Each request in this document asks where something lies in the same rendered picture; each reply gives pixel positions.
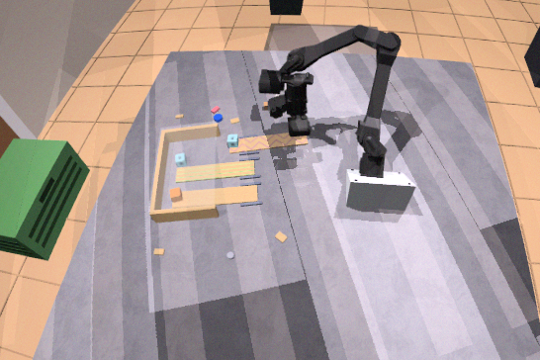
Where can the light blue cube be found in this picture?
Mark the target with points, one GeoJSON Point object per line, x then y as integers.
{"type": "Point", "coordinates": [232, 141]}

